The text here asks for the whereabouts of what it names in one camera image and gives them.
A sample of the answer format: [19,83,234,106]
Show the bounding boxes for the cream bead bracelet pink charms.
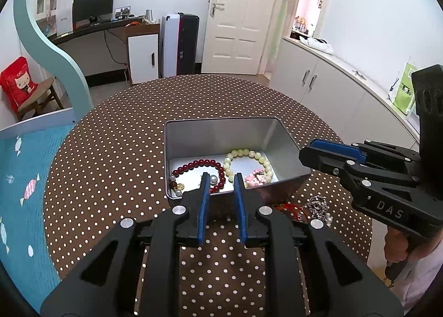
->
[223,148,275,189]

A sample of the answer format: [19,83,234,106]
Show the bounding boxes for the row of small figurines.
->
[294,16,315,35]

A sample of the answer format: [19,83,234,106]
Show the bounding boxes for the black computer monitor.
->
[71,0,115,30]

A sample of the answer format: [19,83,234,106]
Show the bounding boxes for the sheer door curtain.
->
[259,0,329,77]

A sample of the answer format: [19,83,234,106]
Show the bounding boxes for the green paper bag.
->
[388,63,418,115]

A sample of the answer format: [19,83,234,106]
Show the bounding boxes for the round polka dot table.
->
[43,74,374,317]

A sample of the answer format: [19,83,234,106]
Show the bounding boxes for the teal candy print bedsheet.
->
[0,123,75,307]

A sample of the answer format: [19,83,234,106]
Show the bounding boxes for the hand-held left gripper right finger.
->
[233,172,405,317]

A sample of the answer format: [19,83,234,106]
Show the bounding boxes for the white box device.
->
[55,9,74,37]

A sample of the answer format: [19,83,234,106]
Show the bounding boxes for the white air purifier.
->
[158,13,181,78]

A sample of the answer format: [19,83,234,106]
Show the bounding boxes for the person's white clothing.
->
[391,248,443,314]

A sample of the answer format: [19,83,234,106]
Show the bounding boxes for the black suitcase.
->
[176,12,200,76]

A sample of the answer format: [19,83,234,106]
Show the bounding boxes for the light teal bunk bed frame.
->
[0,0,95,134]

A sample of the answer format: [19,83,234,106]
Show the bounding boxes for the wooden chair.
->
[16,76,66,121]

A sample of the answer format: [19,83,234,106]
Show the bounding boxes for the black power cable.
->
[104,30,128,68]

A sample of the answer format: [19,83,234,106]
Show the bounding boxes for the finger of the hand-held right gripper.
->
[298,146,421,188]
[309,139,421,169]

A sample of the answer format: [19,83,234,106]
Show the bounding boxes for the white panel door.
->
[201,0,282,75]

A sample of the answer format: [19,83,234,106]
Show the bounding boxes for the white cloth bundle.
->
[299,38,334,55]

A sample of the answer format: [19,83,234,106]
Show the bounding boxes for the red string bracelet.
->
[273,203,312,223]

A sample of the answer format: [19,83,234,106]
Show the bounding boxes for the red bead bracelet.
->
[168,159,227,196]

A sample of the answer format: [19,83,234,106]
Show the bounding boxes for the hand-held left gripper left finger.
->
[41,172,212,317]

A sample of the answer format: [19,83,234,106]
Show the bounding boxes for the small white cabinet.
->
[127,33,160,85]

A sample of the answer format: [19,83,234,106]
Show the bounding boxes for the long white sideboard cabinet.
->
[268,36,421,151]

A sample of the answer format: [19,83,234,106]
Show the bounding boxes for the silver chain pink charms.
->
[306,195,333,228]

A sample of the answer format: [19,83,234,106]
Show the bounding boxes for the person's right hand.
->
[384,225,443,266]

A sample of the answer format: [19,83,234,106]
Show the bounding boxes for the silver metal tin box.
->
[164,118,313,207]

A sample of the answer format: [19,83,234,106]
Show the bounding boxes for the red cat print cushion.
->
[0,57,38,112]

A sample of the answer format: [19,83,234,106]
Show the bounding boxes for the dark desk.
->
[52,16,161,44]

